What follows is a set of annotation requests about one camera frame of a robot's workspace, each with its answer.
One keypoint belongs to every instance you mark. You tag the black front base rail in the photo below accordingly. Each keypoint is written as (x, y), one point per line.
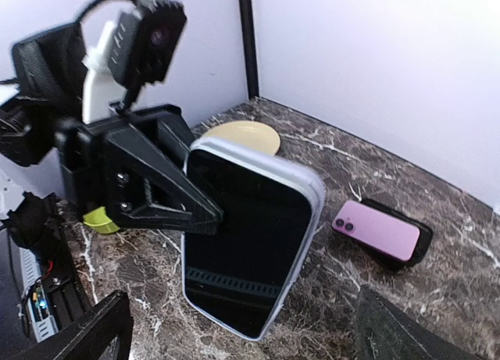
(41, 226)

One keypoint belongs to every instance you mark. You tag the lime green bowl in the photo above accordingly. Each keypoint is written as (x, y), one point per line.
(99, 221)

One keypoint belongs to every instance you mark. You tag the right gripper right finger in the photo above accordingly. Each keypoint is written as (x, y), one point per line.
(384, 331)

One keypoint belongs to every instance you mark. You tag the left black corner post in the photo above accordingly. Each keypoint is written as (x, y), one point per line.
(250, 53)

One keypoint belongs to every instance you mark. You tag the pink phone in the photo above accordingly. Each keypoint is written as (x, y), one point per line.
(377, 230)

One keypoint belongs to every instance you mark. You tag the tan wooden round plate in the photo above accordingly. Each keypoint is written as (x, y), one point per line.
(251, 134)

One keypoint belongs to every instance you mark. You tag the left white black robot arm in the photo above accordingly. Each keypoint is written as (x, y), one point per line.
(50, 76)

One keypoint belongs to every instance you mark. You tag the white slotted cable duct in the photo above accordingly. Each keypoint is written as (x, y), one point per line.
(36, 317)

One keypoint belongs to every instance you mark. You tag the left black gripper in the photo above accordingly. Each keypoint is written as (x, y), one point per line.
(145, 187)

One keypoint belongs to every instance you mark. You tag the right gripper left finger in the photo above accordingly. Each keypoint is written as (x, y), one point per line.
(106, 329)

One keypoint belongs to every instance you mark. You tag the lavender phone case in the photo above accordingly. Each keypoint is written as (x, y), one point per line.
(297, 176)

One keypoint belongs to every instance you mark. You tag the silver white phone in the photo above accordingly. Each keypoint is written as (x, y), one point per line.
(236, 276)

